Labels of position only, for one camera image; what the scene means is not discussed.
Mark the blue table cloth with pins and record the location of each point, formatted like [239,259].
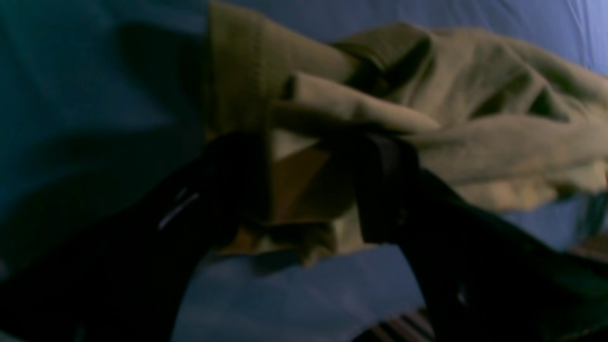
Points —
[91,119]

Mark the olive green t-shirt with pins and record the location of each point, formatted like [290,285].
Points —
[505,123]

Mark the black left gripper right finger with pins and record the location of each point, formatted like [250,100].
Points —
[483,279]

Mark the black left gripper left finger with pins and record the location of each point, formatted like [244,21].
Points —
[123,280]

